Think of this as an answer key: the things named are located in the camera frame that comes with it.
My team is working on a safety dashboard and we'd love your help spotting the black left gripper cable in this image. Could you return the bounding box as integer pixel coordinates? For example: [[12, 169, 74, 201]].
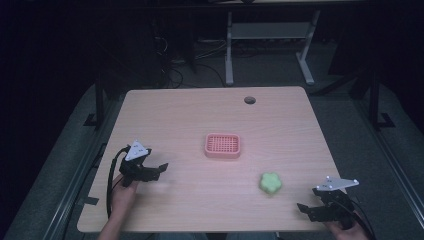
[[105, 145, 132, 219]]

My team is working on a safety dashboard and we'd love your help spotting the grey tape strip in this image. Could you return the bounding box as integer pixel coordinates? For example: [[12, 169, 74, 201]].
[[77, 196, 100, 206]]

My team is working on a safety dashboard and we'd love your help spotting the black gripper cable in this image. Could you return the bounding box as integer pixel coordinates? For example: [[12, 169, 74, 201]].
[[348, 196, 378, 240], [105, 145, 132, 219]]

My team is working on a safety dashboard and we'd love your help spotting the bundle of floor cables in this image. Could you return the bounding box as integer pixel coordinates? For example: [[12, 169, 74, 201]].
[[151, 33, 231, 89]]

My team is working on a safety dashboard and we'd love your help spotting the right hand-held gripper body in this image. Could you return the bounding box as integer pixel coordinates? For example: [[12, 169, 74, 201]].
[[311, 175, 360, 231]]

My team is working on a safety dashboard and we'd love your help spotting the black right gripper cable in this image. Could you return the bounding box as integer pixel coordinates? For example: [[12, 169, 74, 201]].
[[348, 196, 378, 240]]

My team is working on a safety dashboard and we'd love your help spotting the green flower-shaped sponge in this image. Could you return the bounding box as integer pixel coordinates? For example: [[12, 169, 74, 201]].
[[258, 171, 283, 196]]

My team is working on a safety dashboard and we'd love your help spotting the black metal stand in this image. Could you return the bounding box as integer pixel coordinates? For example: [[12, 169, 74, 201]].
[[366, 66, 397, 132], [83, 71, 109, 130]]

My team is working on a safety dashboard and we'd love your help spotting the white metal table frame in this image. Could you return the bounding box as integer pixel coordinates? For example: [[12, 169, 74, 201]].
[[224, 9, 322, 87]]

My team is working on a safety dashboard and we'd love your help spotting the person's right hand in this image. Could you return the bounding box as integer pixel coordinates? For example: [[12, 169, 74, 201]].
[[324, 213, 373, 240]]

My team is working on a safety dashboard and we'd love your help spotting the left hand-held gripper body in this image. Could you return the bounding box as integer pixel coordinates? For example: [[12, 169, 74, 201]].
[[118, 139, 160, 188]]

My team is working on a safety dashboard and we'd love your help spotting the person's left hand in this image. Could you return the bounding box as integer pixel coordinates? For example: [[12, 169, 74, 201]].
[[110, 173, 140, 221]]

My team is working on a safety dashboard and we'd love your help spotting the pink slotted soap dish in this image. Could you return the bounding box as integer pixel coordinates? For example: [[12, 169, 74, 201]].
[[203, 132, 242, 160]]

